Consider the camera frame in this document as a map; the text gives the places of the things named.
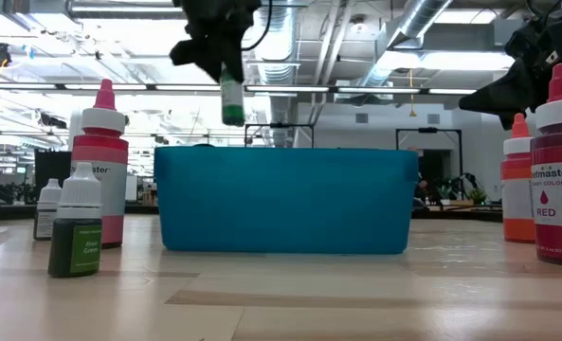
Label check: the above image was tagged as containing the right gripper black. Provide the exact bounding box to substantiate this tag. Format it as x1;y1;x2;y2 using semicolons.
458;16;562;132

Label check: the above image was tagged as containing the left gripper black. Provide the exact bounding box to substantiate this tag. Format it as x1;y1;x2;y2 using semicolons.
169;0;263;84

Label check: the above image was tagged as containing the large orange food coloring bottle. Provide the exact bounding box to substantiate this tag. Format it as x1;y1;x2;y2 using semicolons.
499;112;537;244

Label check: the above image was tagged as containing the large red food coloring bottle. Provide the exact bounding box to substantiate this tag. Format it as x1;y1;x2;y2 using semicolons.
529;63;562;268

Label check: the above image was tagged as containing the large pink food coloring bottle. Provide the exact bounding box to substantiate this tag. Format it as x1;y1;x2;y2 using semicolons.
70;78;130;250

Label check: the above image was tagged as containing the small black food coloring bottle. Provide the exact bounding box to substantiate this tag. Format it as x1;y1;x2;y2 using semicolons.
32;178;63;242

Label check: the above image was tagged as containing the small green food coloring bottle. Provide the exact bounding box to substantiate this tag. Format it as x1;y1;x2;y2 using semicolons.
47;161;104;278

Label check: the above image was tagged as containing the bright ceiling light panel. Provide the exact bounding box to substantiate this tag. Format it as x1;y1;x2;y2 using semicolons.
379;49;517;72

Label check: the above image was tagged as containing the ceiling light strip row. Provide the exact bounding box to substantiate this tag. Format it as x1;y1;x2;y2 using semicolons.
0;82;479;96

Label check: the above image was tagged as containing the green potted plant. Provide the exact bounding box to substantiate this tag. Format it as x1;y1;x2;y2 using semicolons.
434;175;458;201
467;187;489;206

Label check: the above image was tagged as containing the person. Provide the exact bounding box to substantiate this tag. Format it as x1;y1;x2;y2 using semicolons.
413;178;431;209

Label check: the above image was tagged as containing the round ceiling fixture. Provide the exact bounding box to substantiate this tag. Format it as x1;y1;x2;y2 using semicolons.
349;15;370;35

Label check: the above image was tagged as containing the blue plastic bin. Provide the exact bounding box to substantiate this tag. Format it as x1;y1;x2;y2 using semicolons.
153;145;420;256

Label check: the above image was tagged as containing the black display panel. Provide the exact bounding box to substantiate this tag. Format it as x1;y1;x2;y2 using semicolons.
33;149;72;203

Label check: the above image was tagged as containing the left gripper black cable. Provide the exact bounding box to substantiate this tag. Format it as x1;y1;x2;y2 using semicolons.
240;0;274;52

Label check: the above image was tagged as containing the silver ventilation duct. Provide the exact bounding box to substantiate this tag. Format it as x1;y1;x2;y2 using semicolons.
246;0;305;149
355;0;455;89

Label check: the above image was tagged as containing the black metal frame stand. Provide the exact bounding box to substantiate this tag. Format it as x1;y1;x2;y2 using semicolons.
244;121;316;149
394;126;464;203

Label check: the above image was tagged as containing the yellow hanging cord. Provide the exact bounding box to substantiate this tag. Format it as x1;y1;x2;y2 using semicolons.
407;68;417;118

